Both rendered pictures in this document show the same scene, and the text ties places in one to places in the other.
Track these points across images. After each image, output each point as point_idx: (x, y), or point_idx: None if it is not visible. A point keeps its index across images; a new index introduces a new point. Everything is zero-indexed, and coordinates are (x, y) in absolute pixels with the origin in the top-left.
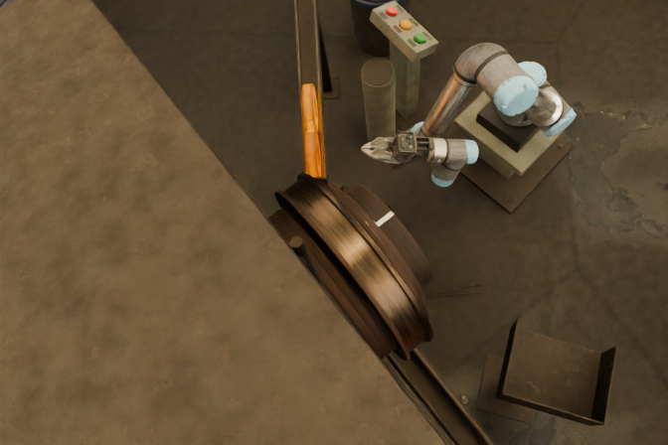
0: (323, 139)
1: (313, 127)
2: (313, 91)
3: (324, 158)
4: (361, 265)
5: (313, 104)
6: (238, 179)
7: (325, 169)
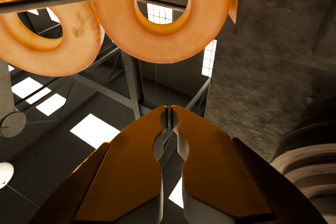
0: None
1: (101, 34)
2: (20, 56)
3: None
4: None
5: (68, 67)
6: (217, 40)
7: None
